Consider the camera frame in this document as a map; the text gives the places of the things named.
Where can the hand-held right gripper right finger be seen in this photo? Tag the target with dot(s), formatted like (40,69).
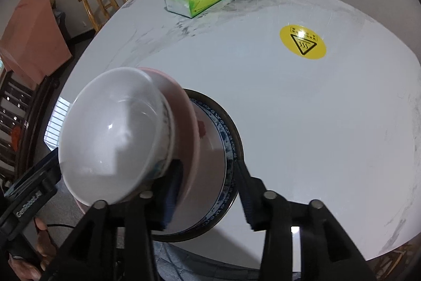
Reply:
(245,202)

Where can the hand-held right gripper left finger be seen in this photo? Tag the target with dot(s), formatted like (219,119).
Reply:
(171,198)

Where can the white plate with pink flowers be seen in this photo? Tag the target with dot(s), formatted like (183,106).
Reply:
(210,175)

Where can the large blue floral plate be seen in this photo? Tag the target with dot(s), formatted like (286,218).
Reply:
(230,136)

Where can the pink bowl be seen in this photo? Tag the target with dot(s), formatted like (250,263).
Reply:
(184,123)

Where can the printed white bowl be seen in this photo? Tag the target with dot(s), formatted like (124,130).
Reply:
(108,136)

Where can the person's left hand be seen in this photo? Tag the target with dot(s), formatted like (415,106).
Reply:
(42,248)

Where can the grey quilted seat cushion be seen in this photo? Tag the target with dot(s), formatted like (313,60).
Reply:
(197,261)

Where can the round yellow warning sticker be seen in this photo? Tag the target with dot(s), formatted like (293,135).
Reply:
(289,44)

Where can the orange cloth cover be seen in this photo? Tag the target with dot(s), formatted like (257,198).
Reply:
(33,37)

